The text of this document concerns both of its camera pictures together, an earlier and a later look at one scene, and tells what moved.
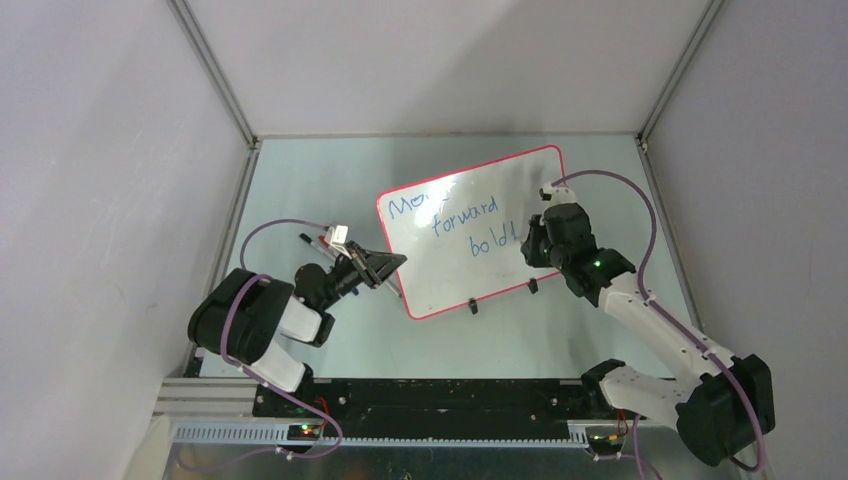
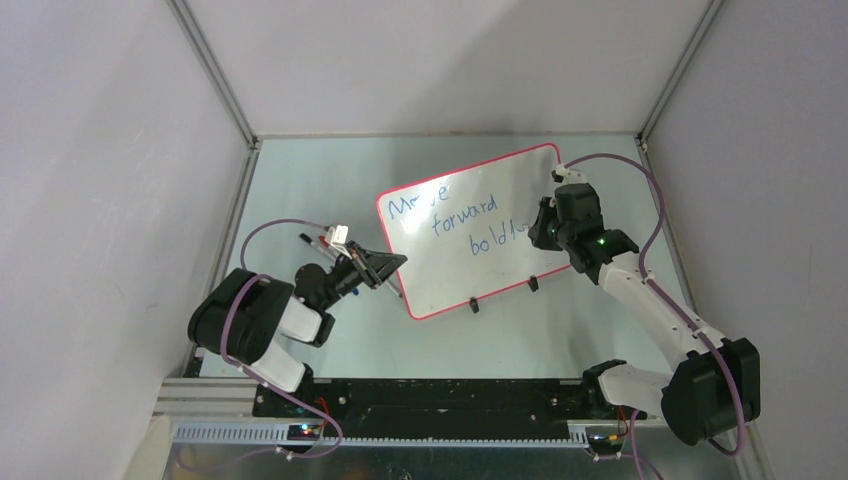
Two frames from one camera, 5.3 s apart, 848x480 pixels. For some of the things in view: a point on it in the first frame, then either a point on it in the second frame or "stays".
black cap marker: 317,246 stays
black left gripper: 381,264 stays
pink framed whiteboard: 461,230 stays
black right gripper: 538,228 -> 538,233
